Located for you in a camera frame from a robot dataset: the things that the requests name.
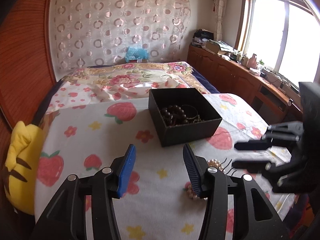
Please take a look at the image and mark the brown wooden bead bracelet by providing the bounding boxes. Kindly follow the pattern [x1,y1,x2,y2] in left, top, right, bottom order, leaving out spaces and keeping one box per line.
[160,104,207,126]

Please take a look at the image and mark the pink bottle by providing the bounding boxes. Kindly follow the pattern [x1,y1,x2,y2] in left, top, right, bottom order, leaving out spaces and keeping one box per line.
[247,54,258,68]

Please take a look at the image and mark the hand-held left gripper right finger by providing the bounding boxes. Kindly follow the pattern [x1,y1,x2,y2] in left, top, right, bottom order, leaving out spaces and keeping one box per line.
[182,143,290,240]

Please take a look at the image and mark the navy bed sheet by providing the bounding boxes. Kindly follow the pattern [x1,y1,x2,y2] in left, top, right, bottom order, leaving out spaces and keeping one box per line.
[192,69,220,94]

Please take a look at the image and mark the circle-patterned sheer curtain cloth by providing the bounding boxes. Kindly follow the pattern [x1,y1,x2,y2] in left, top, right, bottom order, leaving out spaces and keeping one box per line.
[51,0,192,70]

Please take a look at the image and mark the white power strip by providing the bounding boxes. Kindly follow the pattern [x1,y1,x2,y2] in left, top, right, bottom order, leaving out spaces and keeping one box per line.
[265,70,300,93]

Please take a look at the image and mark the long wooden cabinet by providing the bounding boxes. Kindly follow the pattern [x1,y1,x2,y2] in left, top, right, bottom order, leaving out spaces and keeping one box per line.
[187,44,304,120]

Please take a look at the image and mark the strawberry print blanket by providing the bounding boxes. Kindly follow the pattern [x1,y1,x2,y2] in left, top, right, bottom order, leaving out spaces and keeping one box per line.
[34,86,293,240]

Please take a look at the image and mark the brown wooden wardrobe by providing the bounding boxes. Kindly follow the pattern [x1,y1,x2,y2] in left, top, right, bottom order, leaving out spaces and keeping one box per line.
[0,0,57,130]

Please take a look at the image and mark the patterned window curtain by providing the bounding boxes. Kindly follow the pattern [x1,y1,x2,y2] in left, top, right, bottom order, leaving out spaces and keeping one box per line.
[212,0,242,48]

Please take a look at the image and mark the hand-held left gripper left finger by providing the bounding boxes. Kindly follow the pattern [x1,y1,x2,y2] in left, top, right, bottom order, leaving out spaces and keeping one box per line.
[32,144,137,240]

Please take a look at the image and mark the black cardboard box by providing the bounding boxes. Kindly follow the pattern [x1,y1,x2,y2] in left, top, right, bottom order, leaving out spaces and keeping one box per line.
[148,87,223,147]

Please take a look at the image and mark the silver bangle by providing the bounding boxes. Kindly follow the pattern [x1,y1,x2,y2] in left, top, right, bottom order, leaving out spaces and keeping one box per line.
[181,104,200,120]

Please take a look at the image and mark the floral quilt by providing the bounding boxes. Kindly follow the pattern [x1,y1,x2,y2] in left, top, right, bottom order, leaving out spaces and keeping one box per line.
[59,61,194,103]

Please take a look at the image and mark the yellow plush toy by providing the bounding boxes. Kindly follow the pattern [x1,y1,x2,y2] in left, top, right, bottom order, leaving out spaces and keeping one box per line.
[4,120,48,215]

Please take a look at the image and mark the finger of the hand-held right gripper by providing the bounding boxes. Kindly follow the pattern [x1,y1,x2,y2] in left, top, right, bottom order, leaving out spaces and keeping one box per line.
[231,155,293,175]
[234,121,304,152]

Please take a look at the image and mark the stack of folded clothes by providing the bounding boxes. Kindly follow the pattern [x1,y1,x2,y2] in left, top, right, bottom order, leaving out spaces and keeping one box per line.
[194,29,213,47]

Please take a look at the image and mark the blue plastic bag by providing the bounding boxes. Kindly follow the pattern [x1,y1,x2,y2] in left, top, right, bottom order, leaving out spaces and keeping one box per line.
[125,45,149,62]

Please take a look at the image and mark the wooden-framed window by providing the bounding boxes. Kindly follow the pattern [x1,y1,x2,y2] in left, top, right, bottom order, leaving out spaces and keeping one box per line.
[235,0,320,85]

